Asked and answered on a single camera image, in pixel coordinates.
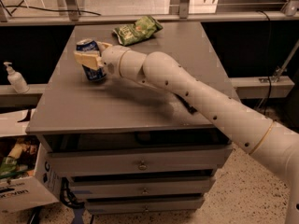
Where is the white pump bottle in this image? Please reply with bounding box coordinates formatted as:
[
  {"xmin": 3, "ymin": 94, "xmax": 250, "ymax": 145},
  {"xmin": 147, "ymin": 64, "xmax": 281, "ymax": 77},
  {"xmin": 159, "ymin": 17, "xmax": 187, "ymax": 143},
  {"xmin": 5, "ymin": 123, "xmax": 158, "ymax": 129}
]
[{"xmin": 4, "ymin": 62, "xmax": 29, "ymax": 93}]

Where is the black cable bundle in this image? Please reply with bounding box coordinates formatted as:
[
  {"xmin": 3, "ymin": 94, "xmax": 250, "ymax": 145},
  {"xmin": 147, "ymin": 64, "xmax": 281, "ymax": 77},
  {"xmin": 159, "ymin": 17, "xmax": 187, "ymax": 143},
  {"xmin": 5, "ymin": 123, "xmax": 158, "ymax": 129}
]
[{"xmin": 60, "ymin": 177, "xmax": 86, "ymax": 209}]

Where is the grey drawer cabinet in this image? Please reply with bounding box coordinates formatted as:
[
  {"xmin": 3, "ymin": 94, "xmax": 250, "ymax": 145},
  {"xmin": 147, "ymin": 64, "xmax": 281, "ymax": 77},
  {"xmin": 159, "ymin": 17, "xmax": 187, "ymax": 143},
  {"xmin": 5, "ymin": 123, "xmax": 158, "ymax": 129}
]
[{"xmin": 27, "ymin": 25, "xmax": 231, "ymax": 214}]

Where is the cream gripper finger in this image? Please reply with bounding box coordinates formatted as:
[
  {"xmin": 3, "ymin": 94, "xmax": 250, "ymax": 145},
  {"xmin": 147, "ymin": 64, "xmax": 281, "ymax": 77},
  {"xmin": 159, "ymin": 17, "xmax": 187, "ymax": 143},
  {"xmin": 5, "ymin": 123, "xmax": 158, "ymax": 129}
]
[
  {"xmin": 96, "ymin": 41, "xmax": 112, "ymax": 51},
  {"xmin": 74, "ymin": 50, "xmax": 103, "ymax": 70}
]

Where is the grey metal rail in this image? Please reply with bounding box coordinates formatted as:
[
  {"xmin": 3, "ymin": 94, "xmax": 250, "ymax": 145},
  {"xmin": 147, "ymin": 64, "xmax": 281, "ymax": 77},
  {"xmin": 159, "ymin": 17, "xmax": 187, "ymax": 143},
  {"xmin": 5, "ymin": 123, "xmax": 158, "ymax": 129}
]
[{"xmin": 0, "ymin": 11, "xmax": 287, "ymax": 26}]

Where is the black floor cable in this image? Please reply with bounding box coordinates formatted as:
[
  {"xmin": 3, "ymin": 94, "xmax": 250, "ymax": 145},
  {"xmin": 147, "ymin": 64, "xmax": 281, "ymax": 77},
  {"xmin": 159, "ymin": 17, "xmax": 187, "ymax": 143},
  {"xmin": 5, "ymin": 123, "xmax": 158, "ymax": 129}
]
[{"xmin": 0, "ymin": 0, "xmax": 102, "ymax": 17}]

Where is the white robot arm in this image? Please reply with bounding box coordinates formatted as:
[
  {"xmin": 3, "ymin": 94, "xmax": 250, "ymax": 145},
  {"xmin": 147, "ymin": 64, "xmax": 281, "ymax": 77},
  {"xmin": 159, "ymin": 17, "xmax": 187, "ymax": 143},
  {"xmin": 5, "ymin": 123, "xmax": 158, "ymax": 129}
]
[{"xmin": 74, "ymin": 43, "xmax": 299, "ymax": 224}]

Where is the green chip bag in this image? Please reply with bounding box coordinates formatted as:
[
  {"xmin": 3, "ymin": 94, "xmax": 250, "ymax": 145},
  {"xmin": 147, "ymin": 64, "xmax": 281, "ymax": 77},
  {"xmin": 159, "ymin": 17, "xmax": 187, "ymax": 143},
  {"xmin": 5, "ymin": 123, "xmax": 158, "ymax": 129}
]
[{"xmin": 113, "ymin": 16, "xmax": 163, "ymax": 46}]

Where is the blue pepsi can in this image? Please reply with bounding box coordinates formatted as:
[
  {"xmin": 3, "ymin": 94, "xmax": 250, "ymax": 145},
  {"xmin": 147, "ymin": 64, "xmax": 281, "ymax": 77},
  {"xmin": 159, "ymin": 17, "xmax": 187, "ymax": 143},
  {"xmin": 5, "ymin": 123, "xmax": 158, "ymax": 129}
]
[{"xmin": 76, "ymin": 38, "xmax": 107, "ymax": 81}]

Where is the white cardboard box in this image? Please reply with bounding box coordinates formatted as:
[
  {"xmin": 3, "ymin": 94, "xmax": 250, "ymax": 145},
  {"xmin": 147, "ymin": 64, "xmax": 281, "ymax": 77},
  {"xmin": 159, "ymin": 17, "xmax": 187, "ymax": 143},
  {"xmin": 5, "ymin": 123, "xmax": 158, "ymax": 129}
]
[{"xmin": 0, "ymin": 108, "xmax": 63, "ymax": 214}]

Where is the black snack bar pack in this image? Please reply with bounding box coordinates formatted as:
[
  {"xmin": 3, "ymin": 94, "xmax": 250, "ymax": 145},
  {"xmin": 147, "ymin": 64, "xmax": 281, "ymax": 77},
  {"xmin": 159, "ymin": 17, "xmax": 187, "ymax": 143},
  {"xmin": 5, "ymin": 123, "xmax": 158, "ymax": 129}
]
[{"xmin": 176, "ymin": 95, "xmax": 197, "ymax": 114}]

